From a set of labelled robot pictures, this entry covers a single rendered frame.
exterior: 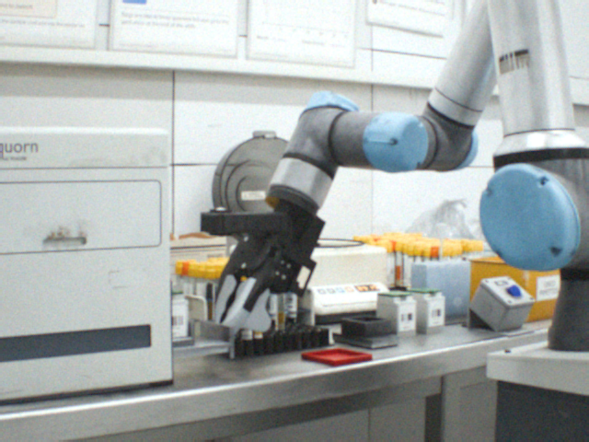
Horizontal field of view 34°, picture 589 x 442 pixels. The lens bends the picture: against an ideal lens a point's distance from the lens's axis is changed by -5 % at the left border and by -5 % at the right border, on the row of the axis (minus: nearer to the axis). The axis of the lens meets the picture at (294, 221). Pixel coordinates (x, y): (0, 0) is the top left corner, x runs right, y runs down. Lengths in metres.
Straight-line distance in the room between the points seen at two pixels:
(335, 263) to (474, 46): 0.54
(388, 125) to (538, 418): 0.41
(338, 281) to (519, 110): 0.69
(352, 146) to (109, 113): 0.69
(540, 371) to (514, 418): 0.09
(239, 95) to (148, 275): 0.92
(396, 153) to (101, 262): 0.38
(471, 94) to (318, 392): 0.44
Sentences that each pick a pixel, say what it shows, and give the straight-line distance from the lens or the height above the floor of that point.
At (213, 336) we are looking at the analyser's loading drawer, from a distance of 1.28.
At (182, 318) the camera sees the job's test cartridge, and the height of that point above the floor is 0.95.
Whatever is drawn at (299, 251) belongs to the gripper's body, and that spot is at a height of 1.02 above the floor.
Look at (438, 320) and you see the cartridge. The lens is 1.58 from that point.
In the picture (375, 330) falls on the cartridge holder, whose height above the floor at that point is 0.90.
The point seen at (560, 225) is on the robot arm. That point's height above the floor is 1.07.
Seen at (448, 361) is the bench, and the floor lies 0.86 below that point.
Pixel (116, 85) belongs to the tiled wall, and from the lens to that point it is 1.87.
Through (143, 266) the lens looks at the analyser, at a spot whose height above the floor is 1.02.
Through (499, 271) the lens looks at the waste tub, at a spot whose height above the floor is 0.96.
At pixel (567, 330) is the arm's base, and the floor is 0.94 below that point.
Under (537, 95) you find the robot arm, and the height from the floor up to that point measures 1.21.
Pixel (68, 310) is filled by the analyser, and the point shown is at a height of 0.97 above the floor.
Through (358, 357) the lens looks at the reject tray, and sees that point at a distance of 1.34.
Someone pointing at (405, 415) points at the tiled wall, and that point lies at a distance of 2.41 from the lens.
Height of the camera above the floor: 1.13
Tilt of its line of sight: 3 degrees down
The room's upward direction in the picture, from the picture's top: straight up
